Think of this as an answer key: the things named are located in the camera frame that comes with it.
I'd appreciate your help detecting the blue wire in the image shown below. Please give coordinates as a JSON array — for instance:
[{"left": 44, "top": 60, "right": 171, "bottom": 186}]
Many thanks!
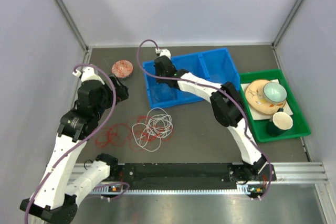
[{"left": 153, "top": 84, "right": 176, "bottom": 103}]

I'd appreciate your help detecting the red wire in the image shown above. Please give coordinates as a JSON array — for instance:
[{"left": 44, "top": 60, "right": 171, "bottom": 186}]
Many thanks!
[{"left": 93, "top": 115, "right": 174, "bottom": 153}]

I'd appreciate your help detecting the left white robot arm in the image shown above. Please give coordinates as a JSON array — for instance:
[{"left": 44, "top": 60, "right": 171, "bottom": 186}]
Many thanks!
[{"left": 20, "top": 73, "right": 129, "bottom": 223}]

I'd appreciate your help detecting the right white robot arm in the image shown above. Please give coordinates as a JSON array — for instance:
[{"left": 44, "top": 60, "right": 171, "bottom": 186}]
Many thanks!
[{"left": 154, "top": 56, "right": 273, "bottom": 180}]

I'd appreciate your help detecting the red patterned small plate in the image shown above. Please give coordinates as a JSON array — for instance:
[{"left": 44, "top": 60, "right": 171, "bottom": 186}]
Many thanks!
[{"left": 111, "top": 60, "right": 134, "bottom": 79}]

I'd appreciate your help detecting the blue three-compartment bin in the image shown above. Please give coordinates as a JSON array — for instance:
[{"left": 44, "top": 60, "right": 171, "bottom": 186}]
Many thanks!
[{"left": 142, "top": 47, "right": 241, "bottom": 109}]

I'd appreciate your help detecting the tan patterned plate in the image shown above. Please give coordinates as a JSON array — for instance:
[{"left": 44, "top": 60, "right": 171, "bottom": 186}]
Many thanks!
[{"left": 245, "top": 79, "right": 287, "bottom": 115}]

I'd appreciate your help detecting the light green bowl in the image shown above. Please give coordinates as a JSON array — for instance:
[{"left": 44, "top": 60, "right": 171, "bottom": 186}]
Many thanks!
[{"left": 263, "top": 82, "right": 287, "bottom": 103}]

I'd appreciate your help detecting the white cup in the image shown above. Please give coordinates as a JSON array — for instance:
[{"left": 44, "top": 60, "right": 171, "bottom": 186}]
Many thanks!
[{"left": 266, "top": 108, "right": 293, "bottom": 136}]

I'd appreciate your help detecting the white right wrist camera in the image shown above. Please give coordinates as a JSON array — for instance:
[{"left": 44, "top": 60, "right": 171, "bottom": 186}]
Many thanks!
[{"left": 155, "top": 48, "right": 171, "bottom": 59}]

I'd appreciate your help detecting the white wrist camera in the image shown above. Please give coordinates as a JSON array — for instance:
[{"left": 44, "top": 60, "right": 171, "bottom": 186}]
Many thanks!
[
  {"left": 155, "top": 48, "right": 171, "bottom": 59},
  {"left": 72, "top": 67, "right": 104, "bottom": 84}
]

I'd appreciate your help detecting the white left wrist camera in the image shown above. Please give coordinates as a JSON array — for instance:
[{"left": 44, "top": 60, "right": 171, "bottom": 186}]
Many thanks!
[{"left": 72, "top": 67, "right": 104, "bottom": 84}]

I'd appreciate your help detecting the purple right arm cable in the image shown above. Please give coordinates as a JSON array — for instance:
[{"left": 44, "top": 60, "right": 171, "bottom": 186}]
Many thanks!
[{"left": 137, "top": 39, "right": 271, "bottom": 200}]

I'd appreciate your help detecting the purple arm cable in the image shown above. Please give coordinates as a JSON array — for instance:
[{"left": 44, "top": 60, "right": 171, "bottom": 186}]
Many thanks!
[
  {"left": 137, "top": 39, "right": 271, "bottom": 200},
  {"left": 24, "top": 63, "right": 131, "bottom": 224}
]

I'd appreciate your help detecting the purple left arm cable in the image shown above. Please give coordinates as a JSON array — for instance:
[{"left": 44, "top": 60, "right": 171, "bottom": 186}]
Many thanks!
[{"left": 24, "top": 63, "right": 131, "bottom": 224}]

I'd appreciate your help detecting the aluminium frame left post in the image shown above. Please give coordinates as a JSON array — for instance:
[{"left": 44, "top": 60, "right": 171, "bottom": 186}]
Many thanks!
[{"left": 54, "top": 0, "right": 89, "bottom": 52}]

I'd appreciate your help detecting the aluminium frame post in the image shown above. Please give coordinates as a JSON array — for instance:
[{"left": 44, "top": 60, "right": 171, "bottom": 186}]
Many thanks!
[
  {"left": 54, "top": 0, "right": 89, "bottom": 52},
  {"left": 271, "top": 0, "right": 304, "bottom": 49}
]

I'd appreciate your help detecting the grey slotted cable duct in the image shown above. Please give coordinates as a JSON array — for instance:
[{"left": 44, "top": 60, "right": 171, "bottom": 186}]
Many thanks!
[{"left": 86, "top": 184, "right": 254, "bottom": 195}]

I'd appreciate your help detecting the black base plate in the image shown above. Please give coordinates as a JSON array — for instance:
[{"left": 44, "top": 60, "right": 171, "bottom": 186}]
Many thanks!
[{"left": 106, "top": 163, "right": 276, "bottom": 190}]

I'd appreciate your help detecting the aluminium frame right post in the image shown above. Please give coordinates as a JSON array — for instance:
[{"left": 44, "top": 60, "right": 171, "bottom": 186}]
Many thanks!
[{"left": 271, "top": 0, "right": 304, "bottom": 49}]

